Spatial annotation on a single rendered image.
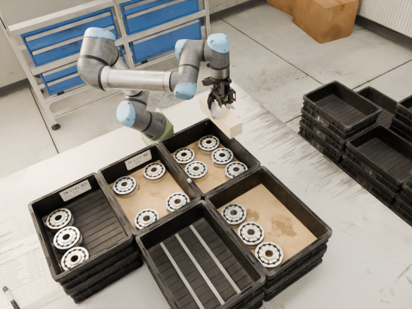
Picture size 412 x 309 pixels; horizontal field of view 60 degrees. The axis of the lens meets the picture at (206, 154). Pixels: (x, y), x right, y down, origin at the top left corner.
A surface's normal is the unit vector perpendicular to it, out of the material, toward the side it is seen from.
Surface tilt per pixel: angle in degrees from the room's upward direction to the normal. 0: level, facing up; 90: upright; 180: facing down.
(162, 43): 90
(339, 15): 89
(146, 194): 0
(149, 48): 90
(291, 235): 0
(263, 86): 0
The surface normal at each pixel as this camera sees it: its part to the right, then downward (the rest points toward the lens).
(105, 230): -0.07, -0.69
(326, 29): 0.32, 0.67
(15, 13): 0.52, 0.59
